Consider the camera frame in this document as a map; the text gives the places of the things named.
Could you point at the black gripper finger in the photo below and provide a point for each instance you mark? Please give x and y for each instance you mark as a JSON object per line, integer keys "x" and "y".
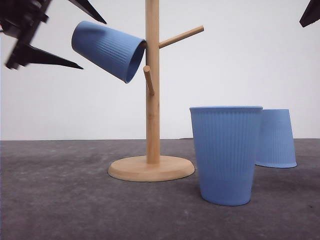
{"x": 311, "y": 14}

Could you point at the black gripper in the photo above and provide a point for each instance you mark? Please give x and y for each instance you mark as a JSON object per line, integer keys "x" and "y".
{"x": 20, "y": 19}

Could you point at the blue cup peg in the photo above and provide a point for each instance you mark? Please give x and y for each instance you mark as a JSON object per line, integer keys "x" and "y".
{"x": 276, "y": 146}
{"x": 227, "y": 145}
{"x": 116, "y": 52}

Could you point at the blue cup front peg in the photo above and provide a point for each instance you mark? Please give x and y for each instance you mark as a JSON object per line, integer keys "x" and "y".
{"x": 227, "y": 145}

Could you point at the wooden cup tree stand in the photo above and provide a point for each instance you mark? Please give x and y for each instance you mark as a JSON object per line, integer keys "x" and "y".
{"x": 153, "y": 167}

